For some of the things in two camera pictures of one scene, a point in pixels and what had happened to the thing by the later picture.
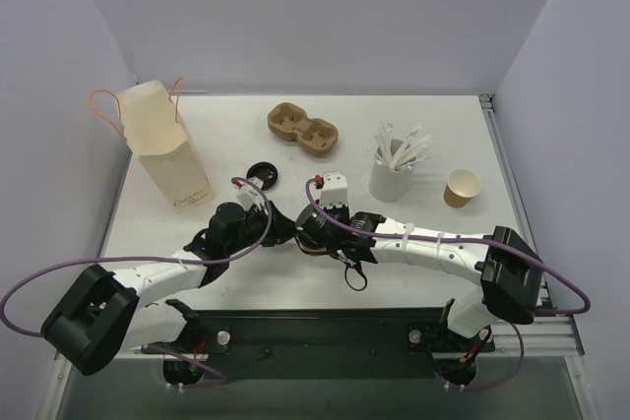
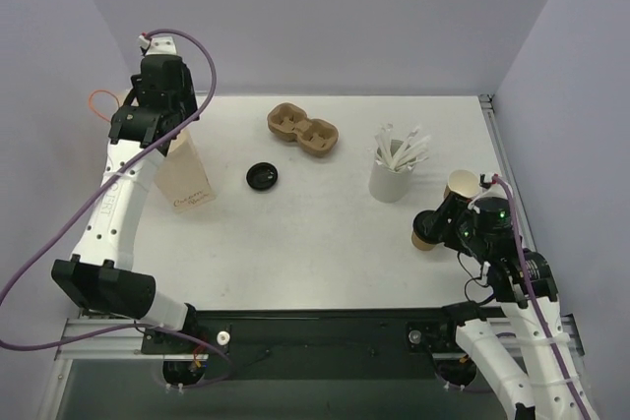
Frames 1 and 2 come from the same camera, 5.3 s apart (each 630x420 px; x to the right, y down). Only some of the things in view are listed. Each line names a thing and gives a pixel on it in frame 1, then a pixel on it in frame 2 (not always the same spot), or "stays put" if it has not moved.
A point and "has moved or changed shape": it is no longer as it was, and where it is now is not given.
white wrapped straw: [409, 138] stays put
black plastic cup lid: [265, 171] stays put
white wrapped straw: [422, 155] stays put
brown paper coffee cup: [461, 186] stays put
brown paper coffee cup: [313, 244] has moved or changed shape
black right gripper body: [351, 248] -> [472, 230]
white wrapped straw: [384, 142] stays put
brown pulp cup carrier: [290, 122] stays put
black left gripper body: [271, 221] -> [160, 124]
